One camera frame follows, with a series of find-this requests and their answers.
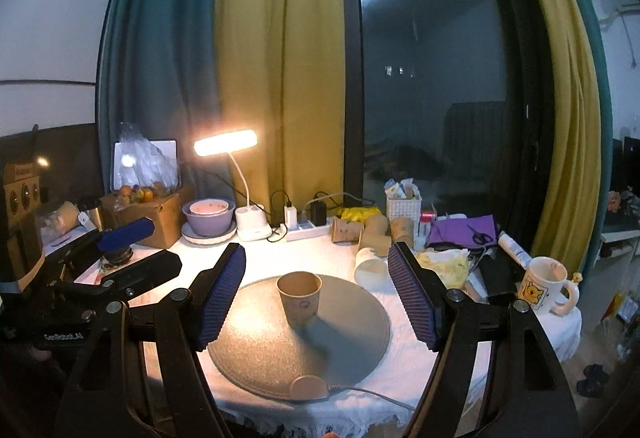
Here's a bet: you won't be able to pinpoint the brown patterned paper cup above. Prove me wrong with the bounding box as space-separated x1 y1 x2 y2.
276 271 323 328

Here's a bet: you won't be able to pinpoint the brown floral cup lying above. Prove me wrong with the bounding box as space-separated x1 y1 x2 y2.
331 218 364 244

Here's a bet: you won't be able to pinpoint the white paper cup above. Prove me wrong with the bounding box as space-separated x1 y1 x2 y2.
354 247 388 289

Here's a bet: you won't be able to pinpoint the brown floral cup right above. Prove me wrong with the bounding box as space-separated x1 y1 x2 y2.
390 217 414 248

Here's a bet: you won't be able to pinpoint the plain brown cup lying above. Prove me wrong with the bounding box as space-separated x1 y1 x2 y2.
358 231 392 258

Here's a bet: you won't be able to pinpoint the brown cup back middle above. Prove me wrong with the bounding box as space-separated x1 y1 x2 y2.
364 213 390 235

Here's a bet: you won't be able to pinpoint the cardboard box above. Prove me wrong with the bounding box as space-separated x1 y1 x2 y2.
98 184 196 249

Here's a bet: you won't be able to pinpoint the clear plastic bag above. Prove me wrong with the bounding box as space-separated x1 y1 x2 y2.
112 123 180 192

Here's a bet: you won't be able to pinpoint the round grey mat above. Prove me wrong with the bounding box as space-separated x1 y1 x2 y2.
207 275 390 401

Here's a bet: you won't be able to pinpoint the white tablecloth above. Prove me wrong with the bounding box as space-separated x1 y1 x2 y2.
130 235 582 437

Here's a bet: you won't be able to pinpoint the purple bowl stack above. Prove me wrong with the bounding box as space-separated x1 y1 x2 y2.
181 198 236 246

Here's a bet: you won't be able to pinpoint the white bear mug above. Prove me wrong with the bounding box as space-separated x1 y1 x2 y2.
518 257 579 317

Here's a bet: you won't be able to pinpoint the white desk lamp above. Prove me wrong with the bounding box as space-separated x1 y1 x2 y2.
193 128 274 242

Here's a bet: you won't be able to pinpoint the beige mat controller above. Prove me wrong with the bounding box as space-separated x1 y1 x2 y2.
290 375 330 402

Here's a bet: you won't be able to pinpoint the yellow tissue pack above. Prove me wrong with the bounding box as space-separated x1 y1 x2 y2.
416 249 469 288

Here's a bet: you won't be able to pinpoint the white USB charger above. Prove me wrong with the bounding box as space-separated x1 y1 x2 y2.
284 202 298 231

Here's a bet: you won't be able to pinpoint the white tube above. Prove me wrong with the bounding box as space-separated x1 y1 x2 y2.
498 231 533 269

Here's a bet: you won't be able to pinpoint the white power strip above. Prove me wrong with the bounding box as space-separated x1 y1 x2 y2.
285 221 331 242

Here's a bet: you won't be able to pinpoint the black scissors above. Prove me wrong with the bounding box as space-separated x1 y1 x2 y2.
468 224 494 246

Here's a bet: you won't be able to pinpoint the teal curtain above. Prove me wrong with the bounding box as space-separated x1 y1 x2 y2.
96 0 232 198

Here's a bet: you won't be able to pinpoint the purple cloth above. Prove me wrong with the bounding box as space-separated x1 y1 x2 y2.
426 215 497 249

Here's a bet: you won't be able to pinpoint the black power adapter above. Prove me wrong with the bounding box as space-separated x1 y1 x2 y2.
309 199 328 227

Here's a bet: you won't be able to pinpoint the pink white small box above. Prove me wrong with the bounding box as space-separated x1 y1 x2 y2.
419 211 436 237

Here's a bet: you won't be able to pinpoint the yellow plastic bag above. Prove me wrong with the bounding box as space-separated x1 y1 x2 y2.
340 206 381 222

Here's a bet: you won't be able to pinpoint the white plastic basket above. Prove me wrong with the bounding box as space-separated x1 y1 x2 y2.
386 195 422 230

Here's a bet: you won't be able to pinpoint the yellow curtain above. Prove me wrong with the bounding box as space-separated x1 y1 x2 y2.
214 0 345 220

